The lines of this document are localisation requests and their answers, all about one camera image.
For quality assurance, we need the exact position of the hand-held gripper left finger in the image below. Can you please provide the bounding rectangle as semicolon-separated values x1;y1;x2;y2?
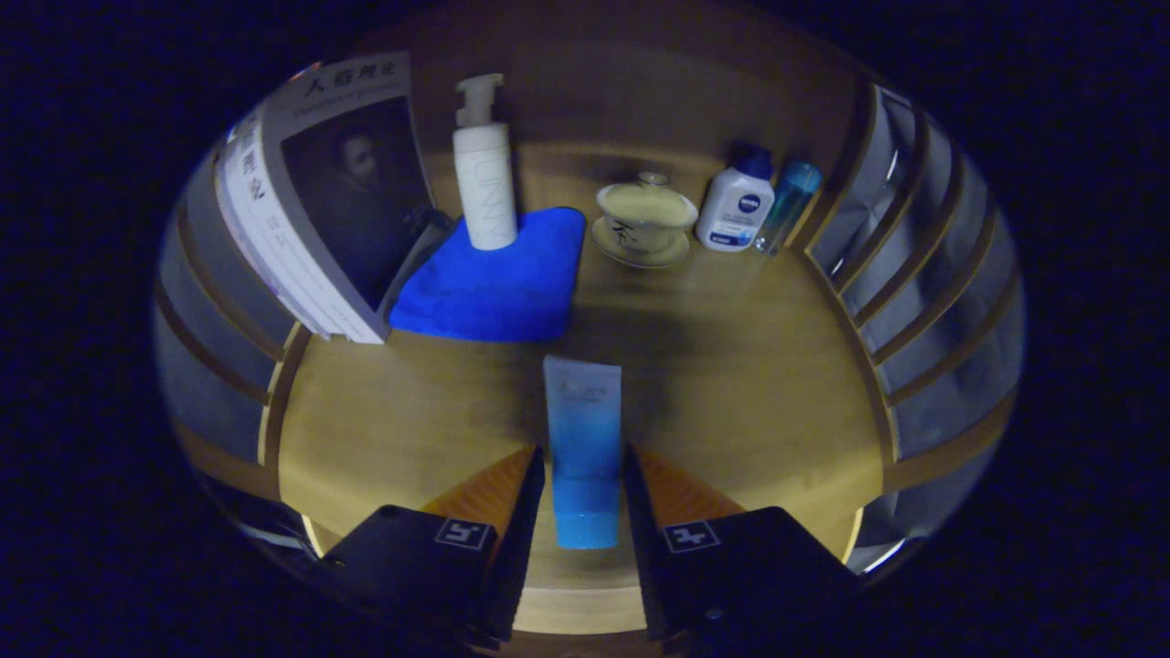
315;445;547;652

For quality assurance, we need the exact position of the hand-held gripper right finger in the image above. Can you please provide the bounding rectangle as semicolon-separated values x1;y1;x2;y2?
623;443;860;654

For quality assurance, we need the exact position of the blue cosmetic tube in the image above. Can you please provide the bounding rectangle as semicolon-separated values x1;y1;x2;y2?
543;355;623;550

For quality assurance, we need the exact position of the wooden countertop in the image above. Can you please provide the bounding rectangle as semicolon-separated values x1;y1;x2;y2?
259;142;901;636

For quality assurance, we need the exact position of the wooden cabinet with slatted shelf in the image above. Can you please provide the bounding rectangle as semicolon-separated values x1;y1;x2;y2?
151;0;1026;641

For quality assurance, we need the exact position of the blue folded cloth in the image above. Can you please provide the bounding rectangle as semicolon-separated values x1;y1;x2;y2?
388;207;587;344

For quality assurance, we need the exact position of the beige lidded teacup with saucer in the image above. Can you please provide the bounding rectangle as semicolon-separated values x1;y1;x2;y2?
591;171;700;270

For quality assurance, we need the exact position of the white pump bottle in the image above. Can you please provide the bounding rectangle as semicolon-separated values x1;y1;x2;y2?
452;73;519;251

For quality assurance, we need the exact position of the white lotion bottle blue cap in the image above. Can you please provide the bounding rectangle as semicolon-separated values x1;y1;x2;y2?
695;146;776;253

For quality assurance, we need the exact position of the thick white book dark cover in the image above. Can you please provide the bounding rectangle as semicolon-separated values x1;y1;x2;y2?
215;52;449;346

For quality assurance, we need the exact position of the slim teal bottle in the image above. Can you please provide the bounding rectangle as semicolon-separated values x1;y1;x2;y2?
753;161;824;257

